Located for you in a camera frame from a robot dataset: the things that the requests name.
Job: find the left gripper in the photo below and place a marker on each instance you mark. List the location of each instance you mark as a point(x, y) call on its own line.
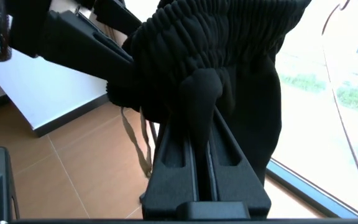
point(26, 25)

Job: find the black shorts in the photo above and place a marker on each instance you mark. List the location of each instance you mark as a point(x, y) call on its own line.
point(213, 46)

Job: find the window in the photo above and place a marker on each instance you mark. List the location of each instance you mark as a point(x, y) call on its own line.
point(306, 189)

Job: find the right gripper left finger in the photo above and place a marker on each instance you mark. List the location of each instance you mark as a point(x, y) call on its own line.
point(172, 183)

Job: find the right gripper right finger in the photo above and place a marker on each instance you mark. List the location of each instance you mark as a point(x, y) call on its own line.
point(238, 183)

